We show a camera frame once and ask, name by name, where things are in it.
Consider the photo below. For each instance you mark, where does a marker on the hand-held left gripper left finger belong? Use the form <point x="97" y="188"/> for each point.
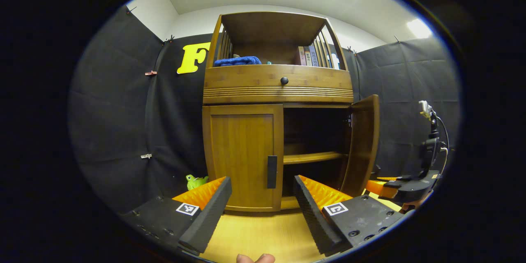
<point x="207" y="220"/>

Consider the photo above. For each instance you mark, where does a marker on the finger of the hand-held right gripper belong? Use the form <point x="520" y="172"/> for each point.
<point x="380" y="188"/>
<point x="375" y="172"/>

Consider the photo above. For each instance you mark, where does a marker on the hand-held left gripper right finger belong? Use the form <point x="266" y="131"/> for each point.
<point x="312" y="218"/>

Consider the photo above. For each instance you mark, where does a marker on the wooden shoe cabinet door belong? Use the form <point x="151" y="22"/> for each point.
<point x="240" y="156"/>
<point x="363" y="144"/>

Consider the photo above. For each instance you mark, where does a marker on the wooden double-door shoe cabinet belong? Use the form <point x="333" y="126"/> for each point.
<point x="275" y="33"/>

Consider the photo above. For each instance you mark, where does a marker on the wooden cabinet shelf board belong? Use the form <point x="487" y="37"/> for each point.
<point x="312" y="158"/>

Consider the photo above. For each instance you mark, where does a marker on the green frog toy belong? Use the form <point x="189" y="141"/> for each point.
<point x="196" y="181"/>

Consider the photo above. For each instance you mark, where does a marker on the silver clip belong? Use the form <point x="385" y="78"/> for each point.
<point x="146" y="156"/>

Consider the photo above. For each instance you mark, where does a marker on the round black drawer knob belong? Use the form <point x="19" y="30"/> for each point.
<point x="284" y="81"/>

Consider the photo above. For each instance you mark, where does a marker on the orange book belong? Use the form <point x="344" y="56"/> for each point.
<point x="307" y="56"/>

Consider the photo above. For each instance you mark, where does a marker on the pink book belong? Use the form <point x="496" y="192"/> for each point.
<point x="301" y="56"/>

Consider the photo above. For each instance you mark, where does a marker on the wooden ribbed drawer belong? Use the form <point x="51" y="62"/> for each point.
<point x="246" y="84"/>

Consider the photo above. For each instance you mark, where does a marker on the red clip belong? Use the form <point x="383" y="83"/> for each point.
<point x="151" y="73"/>

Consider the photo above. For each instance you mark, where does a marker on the blue cloth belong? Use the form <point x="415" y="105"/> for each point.
<point x="236" y="61"/>

